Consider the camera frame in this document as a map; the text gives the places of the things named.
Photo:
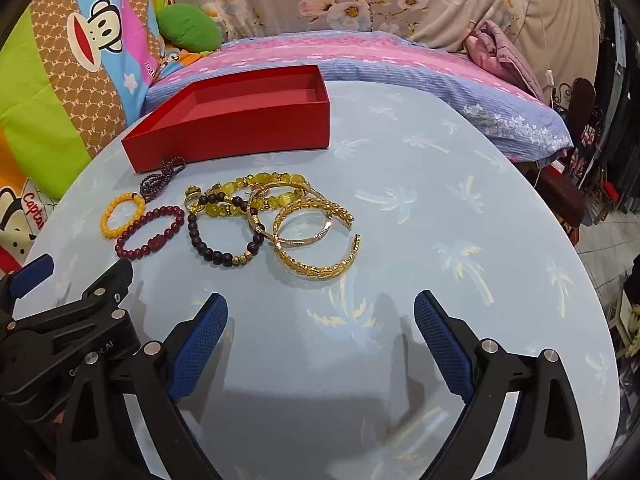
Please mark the green pillow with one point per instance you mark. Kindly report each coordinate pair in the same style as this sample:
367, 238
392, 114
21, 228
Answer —
190, 27

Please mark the thin gold bangle with charm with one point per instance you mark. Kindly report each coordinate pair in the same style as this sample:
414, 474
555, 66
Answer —
257, 222

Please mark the pink quilted cloth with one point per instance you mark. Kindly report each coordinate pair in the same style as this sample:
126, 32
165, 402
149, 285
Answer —
500, 55

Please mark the hanging dark clothes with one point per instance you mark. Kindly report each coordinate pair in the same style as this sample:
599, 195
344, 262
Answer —
617, 85

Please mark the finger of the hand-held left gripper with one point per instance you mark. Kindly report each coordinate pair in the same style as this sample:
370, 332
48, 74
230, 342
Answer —
31, 274
102, 285

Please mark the engraved gold bangle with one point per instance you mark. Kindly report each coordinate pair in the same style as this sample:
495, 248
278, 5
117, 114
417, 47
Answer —
320, 232

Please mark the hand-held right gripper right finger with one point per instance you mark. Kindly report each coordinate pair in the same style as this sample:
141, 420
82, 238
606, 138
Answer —
442, 350

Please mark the pink and blue striped pillow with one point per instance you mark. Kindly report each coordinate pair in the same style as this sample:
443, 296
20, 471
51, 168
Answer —
400, 60

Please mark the light blue palm-print table cover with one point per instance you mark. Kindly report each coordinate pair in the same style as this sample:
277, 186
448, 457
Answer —
400, 210

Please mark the gold braided bangle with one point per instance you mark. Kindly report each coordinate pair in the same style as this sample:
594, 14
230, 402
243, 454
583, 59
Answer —
340, 212

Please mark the cartoon monkey blanket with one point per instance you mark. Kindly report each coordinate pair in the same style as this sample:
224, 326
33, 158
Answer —
75, 85

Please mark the white wooden rack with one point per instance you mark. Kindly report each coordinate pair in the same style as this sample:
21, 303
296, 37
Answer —
622, 320

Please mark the gold leaf-pattern bangle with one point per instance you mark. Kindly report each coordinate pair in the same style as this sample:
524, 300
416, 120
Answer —
310, 270

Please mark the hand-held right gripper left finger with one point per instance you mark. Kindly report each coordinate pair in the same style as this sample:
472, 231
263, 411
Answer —
197, 350

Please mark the red jewelry box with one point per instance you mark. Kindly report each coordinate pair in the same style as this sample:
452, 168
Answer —
225, 130

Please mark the dark brown chair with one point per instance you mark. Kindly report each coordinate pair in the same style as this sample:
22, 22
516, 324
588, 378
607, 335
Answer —
582, 105

